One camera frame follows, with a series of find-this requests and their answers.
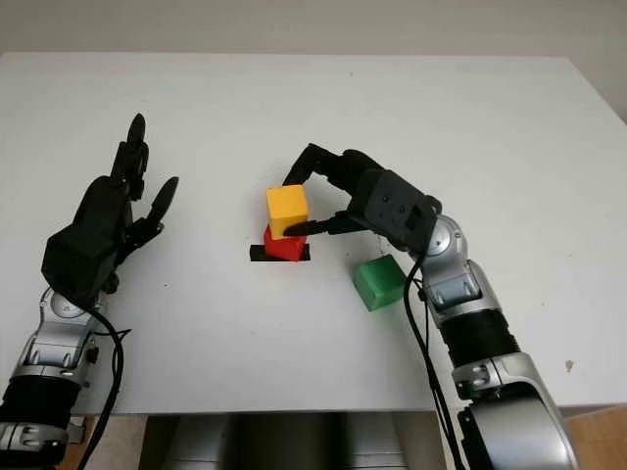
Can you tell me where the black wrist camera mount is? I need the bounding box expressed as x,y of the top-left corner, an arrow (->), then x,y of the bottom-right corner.
41,225 -> 121,308
348,168 -> 442,256

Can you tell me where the red wooden block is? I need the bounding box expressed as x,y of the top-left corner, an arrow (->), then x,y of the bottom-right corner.
263,224 -> 306,263

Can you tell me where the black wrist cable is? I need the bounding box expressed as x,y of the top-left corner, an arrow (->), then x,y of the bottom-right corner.
80,303 -> 133,470
401,254 -> 464,470

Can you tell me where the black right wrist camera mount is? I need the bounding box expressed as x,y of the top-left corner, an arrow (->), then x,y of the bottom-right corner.
348,168 -> 442,256

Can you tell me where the green wooden block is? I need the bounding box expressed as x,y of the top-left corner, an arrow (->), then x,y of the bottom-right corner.
353,254 -> 408,312

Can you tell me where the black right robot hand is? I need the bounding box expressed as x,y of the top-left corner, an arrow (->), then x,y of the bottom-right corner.
283,143 -> 393,239

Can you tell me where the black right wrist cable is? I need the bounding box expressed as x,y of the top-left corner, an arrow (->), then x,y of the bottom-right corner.
401,254 -> 464,470

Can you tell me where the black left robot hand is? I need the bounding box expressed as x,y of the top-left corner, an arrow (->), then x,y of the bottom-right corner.
71,113 -> 180,256

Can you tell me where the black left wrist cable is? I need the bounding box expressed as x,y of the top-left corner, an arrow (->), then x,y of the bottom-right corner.
80,303 -> 133,470

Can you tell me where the black tape strip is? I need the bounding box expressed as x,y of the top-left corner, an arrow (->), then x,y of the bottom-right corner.
248,244 -> 313,264

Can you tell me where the white table leg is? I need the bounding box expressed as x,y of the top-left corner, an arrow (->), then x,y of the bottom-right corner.
66,415 -> 94,445

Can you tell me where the grey robot body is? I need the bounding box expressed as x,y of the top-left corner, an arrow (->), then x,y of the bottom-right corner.
139,413 -> 459,470

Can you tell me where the yellow wooden block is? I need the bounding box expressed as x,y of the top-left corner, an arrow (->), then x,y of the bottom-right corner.
265,184 -> 310,240

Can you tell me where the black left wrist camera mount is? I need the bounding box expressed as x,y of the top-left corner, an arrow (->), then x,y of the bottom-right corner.
41,225 -> 121,308

